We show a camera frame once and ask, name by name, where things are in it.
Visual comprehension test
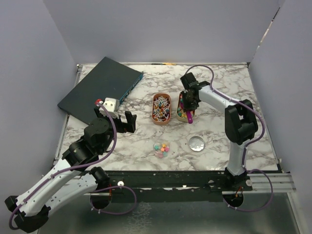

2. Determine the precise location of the beige tray of star candies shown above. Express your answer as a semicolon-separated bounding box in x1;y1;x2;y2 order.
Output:
176;91;195;123

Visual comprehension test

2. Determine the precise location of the purple plastic scoop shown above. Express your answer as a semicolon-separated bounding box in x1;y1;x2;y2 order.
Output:
180;102;195;124

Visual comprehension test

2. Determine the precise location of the pink tray of lollipops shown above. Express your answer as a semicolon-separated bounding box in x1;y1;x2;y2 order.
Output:
152;93;171;125

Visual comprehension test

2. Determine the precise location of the silver round jar lid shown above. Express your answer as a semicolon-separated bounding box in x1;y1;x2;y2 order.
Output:
188;136;205;152

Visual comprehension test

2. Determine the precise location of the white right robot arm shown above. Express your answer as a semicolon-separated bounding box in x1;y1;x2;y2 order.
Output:
180;73;258;191

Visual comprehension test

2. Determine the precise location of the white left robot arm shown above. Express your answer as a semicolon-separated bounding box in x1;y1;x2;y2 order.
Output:
5;105;137;233

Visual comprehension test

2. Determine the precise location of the clear plastic jar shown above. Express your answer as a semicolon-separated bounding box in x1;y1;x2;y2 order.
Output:
153;140;170;158

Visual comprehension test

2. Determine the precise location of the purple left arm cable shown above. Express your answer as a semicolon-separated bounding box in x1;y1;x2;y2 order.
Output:
9;101;137;230

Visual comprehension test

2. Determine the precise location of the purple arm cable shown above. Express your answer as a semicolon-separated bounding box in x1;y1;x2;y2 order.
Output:
186;64;273;212
9;101;137;230

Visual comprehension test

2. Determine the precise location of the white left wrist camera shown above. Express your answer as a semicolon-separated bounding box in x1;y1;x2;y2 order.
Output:
103;97;119;118

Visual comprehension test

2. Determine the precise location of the dark teal network switch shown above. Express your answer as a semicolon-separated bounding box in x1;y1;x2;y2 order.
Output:
58;57;143;124

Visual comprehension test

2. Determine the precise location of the black mounting rail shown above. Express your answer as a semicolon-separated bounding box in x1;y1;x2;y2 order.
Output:
93;171;252;203

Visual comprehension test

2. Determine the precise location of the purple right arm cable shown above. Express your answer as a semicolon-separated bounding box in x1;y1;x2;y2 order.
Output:
186;64;273;212

